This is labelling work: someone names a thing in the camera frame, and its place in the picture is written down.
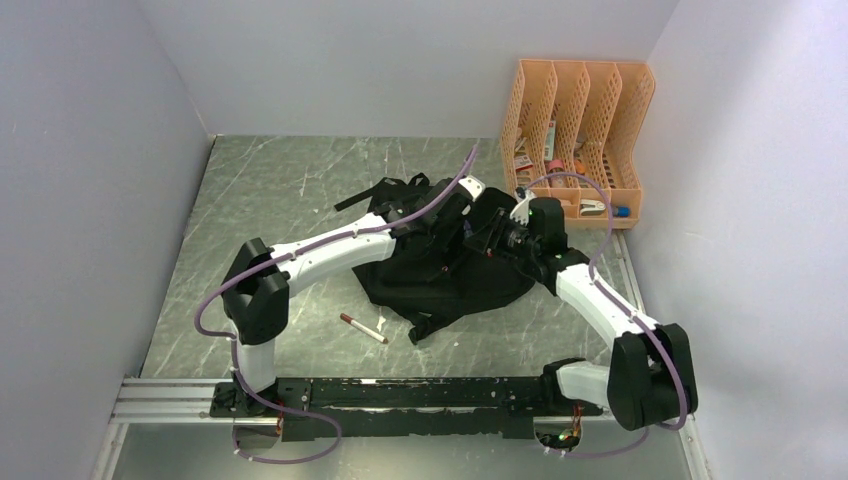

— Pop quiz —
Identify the black student backpack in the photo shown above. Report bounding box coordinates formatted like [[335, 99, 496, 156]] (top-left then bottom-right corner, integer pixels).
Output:
[[353, 187, 534, 343]]

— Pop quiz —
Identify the red white pen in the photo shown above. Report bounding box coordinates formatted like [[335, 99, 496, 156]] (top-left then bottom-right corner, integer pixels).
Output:
[[339, 313, 388, 344]]

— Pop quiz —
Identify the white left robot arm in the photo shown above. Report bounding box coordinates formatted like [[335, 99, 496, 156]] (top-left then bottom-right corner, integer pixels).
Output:
[[219, 177, 485, 416]]

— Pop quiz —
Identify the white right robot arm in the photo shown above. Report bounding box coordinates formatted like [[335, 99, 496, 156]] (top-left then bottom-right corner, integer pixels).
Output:
[[465, 198, 698, 431]]

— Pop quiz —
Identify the white stapler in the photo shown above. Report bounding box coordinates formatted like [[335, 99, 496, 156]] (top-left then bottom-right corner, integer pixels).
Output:
[[579, 199, 607, 217]]

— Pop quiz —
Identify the grey blue sharpener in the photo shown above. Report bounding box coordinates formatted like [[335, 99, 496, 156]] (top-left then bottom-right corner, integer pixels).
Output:
[[611, 206, 631, 218]]

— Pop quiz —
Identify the white red staples box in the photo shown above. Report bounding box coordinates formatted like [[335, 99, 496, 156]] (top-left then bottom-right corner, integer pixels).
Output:
[[513, 154, 534, 172]]

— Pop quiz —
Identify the tall white green box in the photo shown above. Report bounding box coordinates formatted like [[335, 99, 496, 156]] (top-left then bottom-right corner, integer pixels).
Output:
[[543, 119, 556, 162]]

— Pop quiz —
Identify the orange plastic desk organizer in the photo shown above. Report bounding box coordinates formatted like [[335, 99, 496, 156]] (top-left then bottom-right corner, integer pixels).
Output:
[[499, 59, 656, 230]]

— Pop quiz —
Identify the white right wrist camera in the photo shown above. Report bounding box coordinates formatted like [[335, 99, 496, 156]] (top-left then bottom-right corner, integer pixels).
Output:
[[510, 193, 534, 226]]

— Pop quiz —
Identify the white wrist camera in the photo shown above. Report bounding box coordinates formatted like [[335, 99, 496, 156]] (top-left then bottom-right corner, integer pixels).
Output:
[[510, 193, 534, 226], [458, 175, 486, 202]]

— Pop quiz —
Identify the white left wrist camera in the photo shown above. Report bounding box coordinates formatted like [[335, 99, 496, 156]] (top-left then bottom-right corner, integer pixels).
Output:
[[458, 175, 486, 202]]

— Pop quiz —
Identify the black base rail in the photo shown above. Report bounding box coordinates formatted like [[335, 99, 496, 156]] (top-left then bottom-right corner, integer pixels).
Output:
[[208, 376, 603, 442]]

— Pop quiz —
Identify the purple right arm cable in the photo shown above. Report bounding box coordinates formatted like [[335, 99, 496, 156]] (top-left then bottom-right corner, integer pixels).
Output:
[[515, 172, 690, 460]]

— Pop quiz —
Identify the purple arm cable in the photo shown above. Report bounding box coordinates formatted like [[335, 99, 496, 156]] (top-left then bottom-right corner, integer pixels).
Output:
[[193, 144, 480, 466], [515, 172, 690, 460]]

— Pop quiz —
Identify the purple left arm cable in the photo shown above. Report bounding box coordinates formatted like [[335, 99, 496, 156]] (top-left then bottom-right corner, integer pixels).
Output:
[[193, 144, 480, 466]]

